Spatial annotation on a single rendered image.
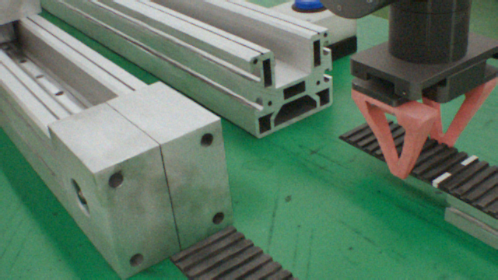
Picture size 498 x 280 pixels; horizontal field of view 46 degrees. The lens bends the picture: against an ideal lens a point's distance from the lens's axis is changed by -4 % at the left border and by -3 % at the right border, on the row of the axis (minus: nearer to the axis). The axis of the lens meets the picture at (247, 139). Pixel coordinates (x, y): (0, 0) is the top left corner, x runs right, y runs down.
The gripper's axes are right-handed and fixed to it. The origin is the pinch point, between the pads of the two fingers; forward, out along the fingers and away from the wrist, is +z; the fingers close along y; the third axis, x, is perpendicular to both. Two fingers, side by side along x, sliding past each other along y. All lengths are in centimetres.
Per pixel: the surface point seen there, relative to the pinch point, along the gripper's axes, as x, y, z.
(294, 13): -27.4, -10.0, -2.9
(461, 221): 5.8, 2.0, 2.4
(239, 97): -19.4, 4.2, 0.2
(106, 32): -49.4, 5.2, 0.3
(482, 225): 7.3, 1.4, 2.2
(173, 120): -8.9, 16.7, -6.3
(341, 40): -24.1, -14.4, 0.9
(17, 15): -48, 17, -6
